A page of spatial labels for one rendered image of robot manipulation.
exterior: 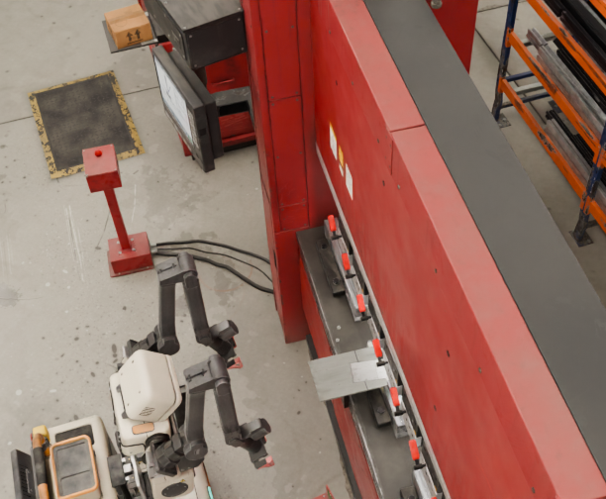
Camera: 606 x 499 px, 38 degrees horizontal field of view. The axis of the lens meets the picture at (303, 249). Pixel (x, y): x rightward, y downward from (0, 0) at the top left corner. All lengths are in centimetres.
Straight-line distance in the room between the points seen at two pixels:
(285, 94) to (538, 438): 197
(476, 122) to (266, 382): 249
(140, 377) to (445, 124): 133
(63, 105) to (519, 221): 447
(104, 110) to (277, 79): 286
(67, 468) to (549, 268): 204
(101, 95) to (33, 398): 232
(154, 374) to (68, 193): 275
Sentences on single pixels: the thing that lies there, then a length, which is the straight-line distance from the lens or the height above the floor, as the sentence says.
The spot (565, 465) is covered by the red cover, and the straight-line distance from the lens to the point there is 181.
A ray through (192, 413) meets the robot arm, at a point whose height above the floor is 145.
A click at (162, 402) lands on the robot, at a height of 134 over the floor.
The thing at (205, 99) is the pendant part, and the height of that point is 157.
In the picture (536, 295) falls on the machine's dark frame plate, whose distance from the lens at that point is 201.
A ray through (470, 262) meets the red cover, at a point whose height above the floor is 230.
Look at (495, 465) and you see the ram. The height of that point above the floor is 195.
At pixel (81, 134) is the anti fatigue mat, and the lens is 596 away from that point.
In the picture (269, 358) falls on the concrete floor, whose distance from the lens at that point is 463.
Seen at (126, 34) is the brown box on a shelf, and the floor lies 107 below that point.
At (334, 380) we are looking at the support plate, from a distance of 337.
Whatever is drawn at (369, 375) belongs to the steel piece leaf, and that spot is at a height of 100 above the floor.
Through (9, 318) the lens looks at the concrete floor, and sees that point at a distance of 510.
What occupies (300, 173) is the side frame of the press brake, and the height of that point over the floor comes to 123.
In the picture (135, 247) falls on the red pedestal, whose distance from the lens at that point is 504.
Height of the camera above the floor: 388
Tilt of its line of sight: 50 degrees down
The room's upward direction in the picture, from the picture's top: 4 degrees counter-clockwise
